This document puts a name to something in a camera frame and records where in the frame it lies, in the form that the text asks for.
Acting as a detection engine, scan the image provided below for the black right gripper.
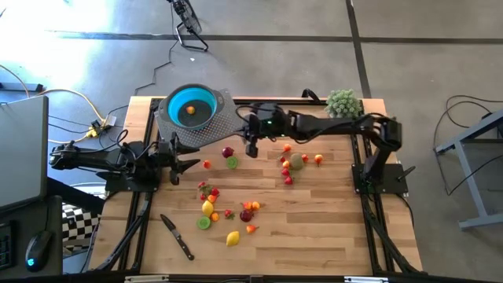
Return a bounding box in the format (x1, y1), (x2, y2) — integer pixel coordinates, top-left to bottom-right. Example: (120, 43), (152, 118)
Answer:
(244, 102), (285, 160)

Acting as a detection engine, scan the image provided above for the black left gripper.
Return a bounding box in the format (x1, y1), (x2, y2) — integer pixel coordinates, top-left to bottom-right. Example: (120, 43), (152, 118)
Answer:
(156, 132), (201, 186)

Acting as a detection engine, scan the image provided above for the blue collapsible colander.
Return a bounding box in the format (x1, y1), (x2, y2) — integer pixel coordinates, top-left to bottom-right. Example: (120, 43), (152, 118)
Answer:
(163, 83), (228, 132)

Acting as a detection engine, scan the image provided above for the grey perforated metal shelf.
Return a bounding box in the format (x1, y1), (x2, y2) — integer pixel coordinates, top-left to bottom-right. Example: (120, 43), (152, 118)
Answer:
(153, 88), (248, 149)

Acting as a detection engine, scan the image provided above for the white power adapter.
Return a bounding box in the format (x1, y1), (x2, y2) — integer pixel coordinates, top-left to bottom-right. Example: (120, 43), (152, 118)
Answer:
(84, 116), (119, 138)

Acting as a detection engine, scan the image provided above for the green plant in white pot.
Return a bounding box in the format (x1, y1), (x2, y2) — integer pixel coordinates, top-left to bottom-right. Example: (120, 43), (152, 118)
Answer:
(324, 88), (363, 119)

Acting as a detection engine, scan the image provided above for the black white checkerboard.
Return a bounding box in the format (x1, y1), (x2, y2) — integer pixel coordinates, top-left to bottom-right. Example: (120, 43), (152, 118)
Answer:
(61, 202), (104, 252)

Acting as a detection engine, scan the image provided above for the black desk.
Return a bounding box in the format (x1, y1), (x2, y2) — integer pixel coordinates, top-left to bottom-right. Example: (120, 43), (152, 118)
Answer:
(0, 194), (64, 278)

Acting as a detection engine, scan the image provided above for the black computer mouse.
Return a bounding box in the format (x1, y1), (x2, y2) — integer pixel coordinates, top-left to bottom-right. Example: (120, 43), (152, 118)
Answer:
(24, 230), (53, 273)

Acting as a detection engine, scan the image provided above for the black keyboard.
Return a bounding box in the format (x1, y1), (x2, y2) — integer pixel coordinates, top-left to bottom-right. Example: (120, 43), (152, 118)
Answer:
(0, 219), (17, 272)

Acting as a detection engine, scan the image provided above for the grey metal table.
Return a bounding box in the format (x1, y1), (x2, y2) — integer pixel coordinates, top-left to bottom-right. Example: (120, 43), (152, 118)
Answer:
(434, 108), (503, 231)

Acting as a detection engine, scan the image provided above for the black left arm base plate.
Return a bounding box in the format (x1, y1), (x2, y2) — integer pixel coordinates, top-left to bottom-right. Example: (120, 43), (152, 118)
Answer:
(105, 172), (162, 193)

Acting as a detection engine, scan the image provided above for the black cable loop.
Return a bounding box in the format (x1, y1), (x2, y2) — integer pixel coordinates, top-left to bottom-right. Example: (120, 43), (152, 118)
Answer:
(301, 88), (321, 104)

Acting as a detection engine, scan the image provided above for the black handled kitchen knife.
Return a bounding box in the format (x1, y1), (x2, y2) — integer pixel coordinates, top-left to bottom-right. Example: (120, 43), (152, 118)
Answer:
(160, 213), (196, 262)

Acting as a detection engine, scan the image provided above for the black floor cable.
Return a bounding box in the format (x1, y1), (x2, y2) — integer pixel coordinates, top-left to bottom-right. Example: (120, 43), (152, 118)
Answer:
(431, 94), (503, 197)
(133, 39), (176, 97)

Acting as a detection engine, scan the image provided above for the silver metal bracket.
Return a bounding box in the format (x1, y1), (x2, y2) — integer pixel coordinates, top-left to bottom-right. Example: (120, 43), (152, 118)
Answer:
(344, 276), (390, 283)
(124, 274), (170, 283)

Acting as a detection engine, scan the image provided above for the yellow extension cable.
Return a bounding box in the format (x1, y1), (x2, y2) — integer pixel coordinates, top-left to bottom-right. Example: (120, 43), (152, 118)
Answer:
(35, 88), (109, 145)

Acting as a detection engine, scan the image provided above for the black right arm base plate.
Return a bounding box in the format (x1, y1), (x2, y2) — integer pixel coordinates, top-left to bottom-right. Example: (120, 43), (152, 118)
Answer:
(351, 163), (417, 196)

